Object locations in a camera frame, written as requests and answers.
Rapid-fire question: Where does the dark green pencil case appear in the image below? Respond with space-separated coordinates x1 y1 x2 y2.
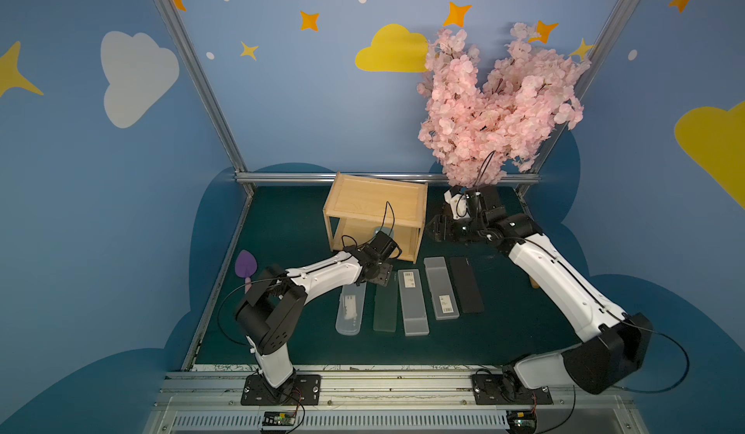
372 281 399 333

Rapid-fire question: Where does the clear rounded pencil case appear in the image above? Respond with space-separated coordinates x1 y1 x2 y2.
336 283 367 336

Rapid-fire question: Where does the wide frosted pencil case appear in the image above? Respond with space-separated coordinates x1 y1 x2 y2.
398 269 430 337

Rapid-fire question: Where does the narrow frosted pencil case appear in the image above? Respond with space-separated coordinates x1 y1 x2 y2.
424 257 460 321

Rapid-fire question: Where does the black pencil case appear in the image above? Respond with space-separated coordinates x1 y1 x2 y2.
449 257 485 314

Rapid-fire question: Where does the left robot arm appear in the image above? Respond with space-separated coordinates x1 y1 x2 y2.
234 240 402 389

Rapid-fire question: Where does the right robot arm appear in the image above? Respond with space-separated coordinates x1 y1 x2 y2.
426 214 653 397

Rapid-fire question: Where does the wooden two-tier shelf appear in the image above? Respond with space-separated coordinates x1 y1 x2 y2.
323 173 428 263

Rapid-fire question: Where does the pink cherry blossom tree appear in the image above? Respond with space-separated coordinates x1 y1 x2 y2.
417 23 591 188

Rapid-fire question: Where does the purple toy trowel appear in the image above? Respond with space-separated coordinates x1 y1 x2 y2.
234 250 258 292

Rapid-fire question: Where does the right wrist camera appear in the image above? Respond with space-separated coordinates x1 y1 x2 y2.
444 185 506 222

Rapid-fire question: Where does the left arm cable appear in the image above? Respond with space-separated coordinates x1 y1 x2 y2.
216 199 398 348

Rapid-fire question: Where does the aluminium frame back bar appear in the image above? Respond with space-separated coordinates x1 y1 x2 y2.
235 171 541 186

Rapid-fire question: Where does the right aluminium frame post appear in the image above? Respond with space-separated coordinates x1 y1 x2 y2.
516 0 641 201

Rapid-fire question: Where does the aluminium frame post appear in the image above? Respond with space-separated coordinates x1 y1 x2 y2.
153 0 255 197
516 0 641 201

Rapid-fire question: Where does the left aluminium frame post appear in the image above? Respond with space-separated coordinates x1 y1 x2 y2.
153 0 255 197

